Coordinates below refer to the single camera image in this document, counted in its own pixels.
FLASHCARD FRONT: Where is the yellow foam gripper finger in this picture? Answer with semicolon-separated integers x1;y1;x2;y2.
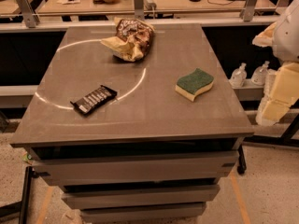
255;62;299;126
252;22;277;47

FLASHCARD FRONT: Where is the green and yellow sponge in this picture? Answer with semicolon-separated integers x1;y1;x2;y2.
175;68;214;102

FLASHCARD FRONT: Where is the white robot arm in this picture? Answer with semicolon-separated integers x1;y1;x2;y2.
252;0;299;126

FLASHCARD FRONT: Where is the brown chip bag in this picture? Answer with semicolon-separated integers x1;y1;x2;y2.
101;18;154;62

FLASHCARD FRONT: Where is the clear sanitizer bottle right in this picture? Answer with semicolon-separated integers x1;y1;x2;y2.
250;61;270;86

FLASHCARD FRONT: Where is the clear sanitizer bottle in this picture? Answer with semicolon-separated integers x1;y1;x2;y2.
230;63;247;88
250;61;270;86

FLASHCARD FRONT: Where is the clear sanitizer bottle left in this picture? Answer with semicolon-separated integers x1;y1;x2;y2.
230;63;247;88

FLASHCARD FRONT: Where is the grey drawer cabinet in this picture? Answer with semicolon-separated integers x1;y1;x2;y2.
11;24;253;223

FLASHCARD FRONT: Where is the black candy bar wrapper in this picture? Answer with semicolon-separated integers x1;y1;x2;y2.
71;85;118;116

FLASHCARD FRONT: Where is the right metal bracket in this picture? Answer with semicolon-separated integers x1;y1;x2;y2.
240;0;258;21

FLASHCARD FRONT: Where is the metal bracket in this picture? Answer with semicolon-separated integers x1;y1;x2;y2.
134;0;144;20
16;0;39;28
240;0;258;21

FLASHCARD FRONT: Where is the middle metal bracket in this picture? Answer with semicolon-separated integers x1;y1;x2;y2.
134;0;144;20

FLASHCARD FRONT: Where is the left metal bracket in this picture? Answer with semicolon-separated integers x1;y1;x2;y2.
16;0;39;28

